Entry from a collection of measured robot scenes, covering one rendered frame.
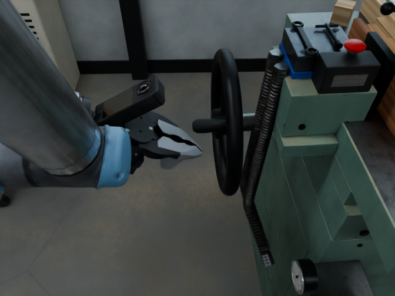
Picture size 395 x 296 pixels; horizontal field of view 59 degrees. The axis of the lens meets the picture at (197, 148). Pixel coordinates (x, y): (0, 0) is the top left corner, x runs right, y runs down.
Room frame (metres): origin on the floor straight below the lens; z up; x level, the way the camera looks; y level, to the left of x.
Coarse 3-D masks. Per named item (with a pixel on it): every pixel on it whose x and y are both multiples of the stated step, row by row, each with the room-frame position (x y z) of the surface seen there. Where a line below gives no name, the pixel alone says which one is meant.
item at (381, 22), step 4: (376, 20) 0.68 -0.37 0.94; (380, 20) 0.67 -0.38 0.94; (384, 20) 0.67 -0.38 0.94; (388, 20) 0.67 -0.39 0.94; (376, 24) 0.67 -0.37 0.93; (380, 24) 0.66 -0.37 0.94; (384, 24) 0.65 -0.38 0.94; (388, 24) 0.65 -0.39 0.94; (380, 28) 0.65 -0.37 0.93; (384, 28) 0.64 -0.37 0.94; (388, 28) 0.64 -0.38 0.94; (392, 28) 0.64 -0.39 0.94; (384, 32) 0.64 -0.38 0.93; (388, 32) 0.63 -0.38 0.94; (392, 32) 0.62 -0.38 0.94; (388, 36) 0.62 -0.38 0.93; (392, 36) 0.61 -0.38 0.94
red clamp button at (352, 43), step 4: (348, 40) 0.45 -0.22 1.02; (352, 40) 0.45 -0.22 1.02; (356, 40) 0.45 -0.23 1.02; (360, 40) 0.45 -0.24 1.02; (344, 44) 0.45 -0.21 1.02; (348, 44) 0.44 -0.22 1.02; (352, 44) 0.44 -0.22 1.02; (356, 44) 0.44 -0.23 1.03; (360, 44) 0.44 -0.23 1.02; (364, 44) 0.44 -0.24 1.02; (348, 48) 0.44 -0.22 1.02; (352, 48) 0.43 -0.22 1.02; (356, 48) 0.43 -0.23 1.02; (360, 48) 0.43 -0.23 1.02; (364, 48) 0.44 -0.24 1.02; (356, 52) 0.43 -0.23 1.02
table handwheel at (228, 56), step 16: (224, 48) 0.57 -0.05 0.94; (224, 64) 0.50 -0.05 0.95; (224, 80) 0.46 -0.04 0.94; (224, 96) 0.44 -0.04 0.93; (240, 96) 0.44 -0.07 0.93; (224, 112) 0.50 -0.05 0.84; (240, 112) 0.41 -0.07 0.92; (240, 128) 0.39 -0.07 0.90; (224, 144) 0.45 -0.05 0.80; (240, 144) 0.38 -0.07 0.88; (224, 160) 0.50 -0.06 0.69; (240, 160) 0.37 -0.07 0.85; (224, 176) 0.45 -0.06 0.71; (240, 176) 0.36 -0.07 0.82; (224, 192) 0.38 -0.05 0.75
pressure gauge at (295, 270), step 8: (296, 264) 0.27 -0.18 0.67; (304, 264) 0.26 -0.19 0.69; (312, 264) 0.26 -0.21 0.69; (296, 272) 0.26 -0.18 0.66; (304, 272) 0.25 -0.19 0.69; (312, 272) 0.25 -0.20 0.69; (296, 280) 0.25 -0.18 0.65; (304, 280) 0.23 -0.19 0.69; (312, 280) 0.23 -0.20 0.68; (296, 288) 0.24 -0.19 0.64; (304, 288) 0.22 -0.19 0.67; (312, 288) 0.22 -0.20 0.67
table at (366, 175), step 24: (288, 24) 0.75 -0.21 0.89; (312, 24) 0.73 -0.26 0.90; (288, 144) 0.39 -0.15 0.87; (312, 144) 0.39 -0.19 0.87; (336, 144) 0.39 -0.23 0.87; (360, 144) 0.36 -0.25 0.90; (384, 144) 0.36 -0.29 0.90; (360, 168) 0.32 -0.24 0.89; (384, 168) 0.31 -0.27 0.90; (360, 192) 0.30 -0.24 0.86; (384, 192) 0.27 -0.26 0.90; (384, 216) 0.24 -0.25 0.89; (384, 240) 0.22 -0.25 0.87; (384, 264) 0.19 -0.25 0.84
